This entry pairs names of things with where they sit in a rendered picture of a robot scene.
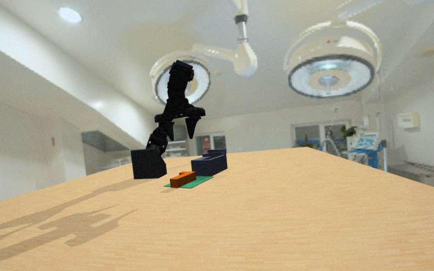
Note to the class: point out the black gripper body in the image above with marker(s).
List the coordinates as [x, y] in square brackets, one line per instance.
[178, 107]

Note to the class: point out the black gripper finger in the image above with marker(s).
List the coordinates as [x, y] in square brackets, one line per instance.
[168, 127]
[191, 124]

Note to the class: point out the orange l-shaped part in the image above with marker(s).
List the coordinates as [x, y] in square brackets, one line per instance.
[182, 179]

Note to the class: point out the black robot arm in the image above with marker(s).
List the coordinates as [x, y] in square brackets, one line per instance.
[180, 74]

